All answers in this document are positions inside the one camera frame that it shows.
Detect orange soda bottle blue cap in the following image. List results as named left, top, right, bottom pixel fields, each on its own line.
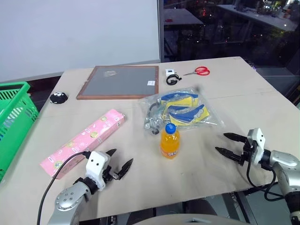
left=159, top=122, right=181, bottom=160

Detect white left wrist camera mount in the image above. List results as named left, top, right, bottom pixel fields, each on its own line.
left=85, top=150, right=111, bottom=191

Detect clear bag of blue-yellow packs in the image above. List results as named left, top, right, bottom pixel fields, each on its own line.
left=137, top=86, right=226, bottom=136

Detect long pink carton box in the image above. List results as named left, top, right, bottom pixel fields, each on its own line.
left=39, top=108, right=127, bottom=180

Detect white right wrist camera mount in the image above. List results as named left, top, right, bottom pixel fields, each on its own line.
left=247, top=127, right=266, bottom=164

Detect white background workbench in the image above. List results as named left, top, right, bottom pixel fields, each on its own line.
left=216, top=4, right=299, bottom=32

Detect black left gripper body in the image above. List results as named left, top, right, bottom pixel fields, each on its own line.
left=101, top=164, right=119, bottom=184

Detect grey background table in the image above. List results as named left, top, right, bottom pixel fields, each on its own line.
left=163, top=7, right=204, bottom=26

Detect red handled scissors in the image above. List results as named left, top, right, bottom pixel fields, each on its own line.
left=182, top=66, right=210, bottom=76

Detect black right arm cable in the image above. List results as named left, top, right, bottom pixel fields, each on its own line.
left=246, top=158, right=285, bottom=202

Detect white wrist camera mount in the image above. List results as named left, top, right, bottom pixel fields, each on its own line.
left=247, top=127, right=266, bottom=164
left=85, top=150, right=111, bottom=191

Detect dark window frame post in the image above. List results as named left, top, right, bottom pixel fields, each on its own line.
left=157, top=0, right=165, bottom=63

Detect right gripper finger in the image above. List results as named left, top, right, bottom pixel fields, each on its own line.
left=223, top=132, right=248, bottom=143
left=215, top=146, right=242, bottom=163

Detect metal table frame leg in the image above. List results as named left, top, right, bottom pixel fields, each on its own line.
left=230, top=189, right=252, bottom=223

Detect green plastic shopping basket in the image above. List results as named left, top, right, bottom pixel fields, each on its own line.
left=0, top=82, right=39, bottom=183

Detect coiled black cable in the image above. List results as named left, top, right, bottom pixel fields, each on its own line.
left=165, top=74, right=183, bottom=85

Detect small black plush toy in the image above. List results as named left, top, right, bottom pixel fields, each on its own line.
left=49, top=91, right=69, bottom=105

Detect wooden framed grey board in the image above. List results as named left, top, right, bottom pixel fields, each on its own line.
left=75, top=65, right=160, bottom=101

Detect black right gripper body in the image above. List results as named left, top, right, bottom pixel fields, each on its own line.
left=238, top=138, right=255, bottom=166

